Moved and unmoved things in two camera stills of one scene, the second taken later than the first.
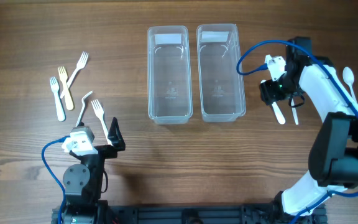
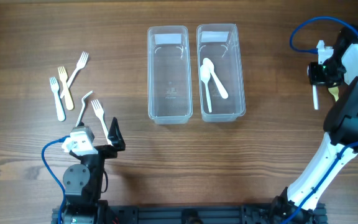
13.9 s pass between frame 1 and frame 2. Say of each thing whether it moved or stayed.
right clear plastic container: stayed
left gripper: stayed
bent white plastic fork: stayed
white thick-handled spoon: moved
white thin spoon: moved
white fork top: stayed
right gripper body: moved
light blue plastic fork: stayed
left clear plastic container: stayed
